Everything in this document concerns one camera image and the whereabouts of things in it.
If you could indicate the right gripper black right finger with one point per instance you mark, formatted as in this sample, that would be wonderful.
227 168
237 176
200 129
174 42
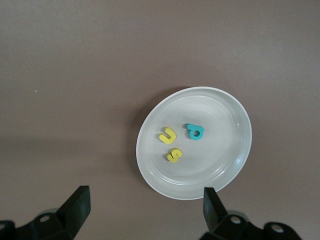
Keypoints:
212 212

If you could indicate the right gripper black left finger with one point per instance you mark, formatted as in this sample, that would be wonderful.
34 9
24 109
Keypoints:
78 207

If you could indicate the yellow foam letter s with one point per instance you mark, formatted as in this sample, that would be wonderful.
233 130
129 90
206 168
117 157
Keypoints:
174 155

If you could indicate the teal foam letter b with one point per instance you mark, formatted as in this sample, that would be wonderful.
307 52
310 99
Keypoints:
190 128

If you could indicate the yellow foam letter u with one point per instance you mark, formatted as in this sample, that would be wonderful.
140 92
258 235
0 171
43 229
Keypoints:
164 139

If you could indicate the beige brown round plate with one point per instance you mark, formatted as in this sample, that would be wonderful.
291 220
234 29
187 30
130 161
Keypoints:
215 160

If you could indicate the brown table cover sheet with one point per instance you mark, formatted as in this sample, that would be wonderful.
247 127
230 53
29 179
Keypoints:
75 62

